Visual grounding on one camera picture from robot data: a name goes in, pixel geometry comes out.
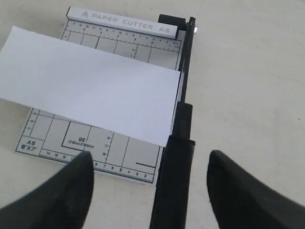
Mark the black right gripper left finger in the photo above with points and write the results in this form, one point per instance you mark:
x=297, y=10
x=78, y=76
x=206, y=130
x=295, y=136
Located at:
x=62, y=202

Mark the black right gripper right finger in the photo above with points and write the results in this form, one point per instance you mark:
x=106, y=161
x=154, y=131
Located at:
x=240, y=201

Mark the black cutter blade arm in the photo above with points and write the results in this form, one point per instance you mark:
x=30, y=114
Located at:
x=172, y=189

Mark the white paper sheet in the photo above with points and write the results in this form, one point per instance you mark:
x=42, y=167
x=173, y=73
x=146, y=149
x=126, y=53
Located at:
x=98, y=88

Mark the grey paper cutter base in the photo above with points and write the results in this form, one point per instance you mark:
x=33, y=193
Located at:
x=57, y=138

